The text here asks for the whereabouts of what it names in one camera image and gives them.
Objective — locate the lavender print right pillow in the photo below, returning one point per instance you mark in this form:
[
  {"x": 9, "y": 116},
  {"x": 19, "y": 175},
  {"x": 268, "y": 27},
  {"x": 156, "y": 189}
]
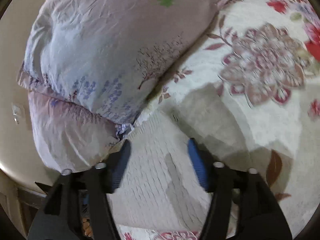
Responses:
[{"x": 108, "y": 55}]

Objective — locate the floral quilted bedspread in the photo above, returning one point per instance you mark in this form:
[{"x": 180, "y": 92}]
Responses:
[{"x": 260, "y": 59}]

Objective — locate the beige cable-knit sweater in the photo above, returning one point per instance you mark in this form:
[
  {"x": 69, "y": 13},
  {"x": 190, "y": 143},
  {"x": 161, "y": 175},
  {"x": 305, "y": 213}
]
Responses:
[{"x": 160, "y": 189}]

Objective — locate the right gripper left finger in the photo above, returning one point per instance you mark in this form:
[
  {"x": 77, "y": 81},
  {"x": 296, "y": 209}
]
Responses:
[{"x": 59, "y": 216}]

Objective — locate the pink floral left pillow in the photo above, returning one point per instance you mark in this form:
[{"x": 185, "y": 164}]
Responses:
[{"x": 67, "y": 135}]

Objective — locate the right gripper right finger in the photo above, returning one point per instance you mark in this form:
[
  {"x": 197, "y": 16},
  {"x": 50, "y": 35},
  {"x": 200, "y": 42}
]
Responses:
[{"x": 259, "y": 217}]

